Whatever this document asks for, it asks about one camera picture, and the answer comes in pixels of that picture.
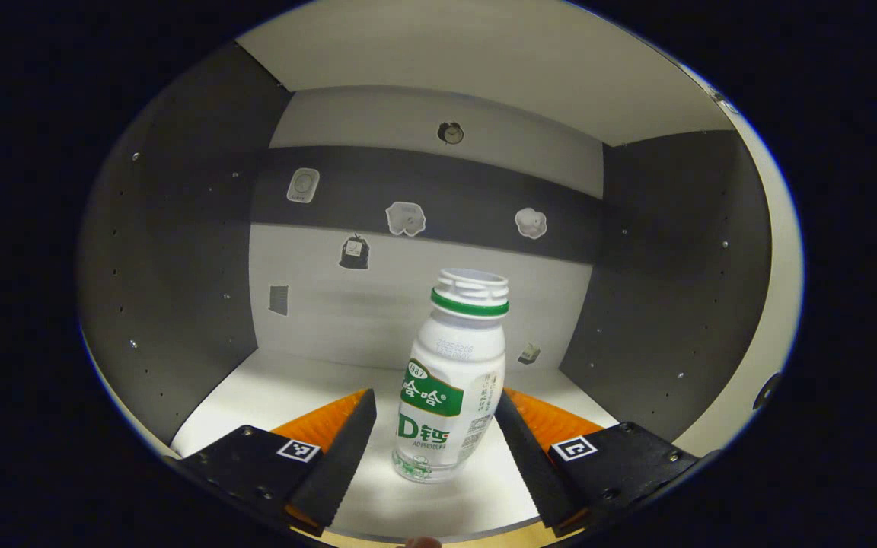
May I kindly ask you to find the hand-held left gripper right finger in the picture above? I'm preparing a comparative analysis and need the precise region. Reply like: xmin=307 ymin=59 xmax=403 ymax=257
xmin=493 ymin=386 xmax=707 ymax=538

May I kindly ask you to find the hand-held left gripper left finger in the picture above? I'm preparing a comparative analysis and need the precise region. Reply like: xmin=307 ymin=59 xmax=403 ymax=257
xmin=176 ymin=388 xmax=378 ymax=537

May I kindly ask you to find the white green-label drink bottle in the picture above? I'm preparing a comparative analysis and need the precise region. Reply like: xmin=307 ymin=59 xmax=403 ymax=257
xmin=391 ymin=268 xmax=511 ymax=483

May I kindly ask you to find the white cabinet shelf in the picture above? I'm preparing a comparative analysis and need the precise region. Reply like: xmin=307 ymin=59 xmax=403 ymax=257
xmin=171 ymin=348 xmax=622 ymax=543
xmin=235 ymin=0 xmax=740 ymax=148

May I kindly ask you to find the white and grey cabinet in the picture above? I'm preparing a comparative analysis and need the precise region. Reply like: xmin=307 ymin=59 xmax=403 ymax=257
xmin=77 ymin=0 xmax=805 ymax=545

